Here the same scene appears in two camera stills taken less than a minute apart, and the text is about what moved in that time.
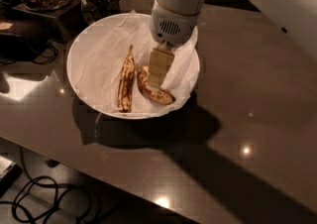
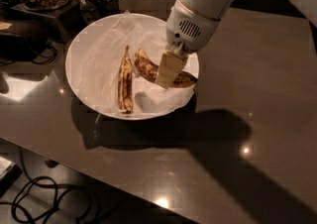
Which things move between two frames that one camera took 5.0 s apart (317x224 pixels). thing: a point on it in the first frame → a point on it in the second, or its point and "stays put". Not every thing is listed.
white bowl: (109, 68) stays put
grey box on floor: (9, 172) stays put
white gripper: (172, 27) → (190, 30)
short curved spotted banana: (159, 96) → (152, 69)
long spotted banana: (126, 83) stays put
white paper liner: (101, 56) stays put
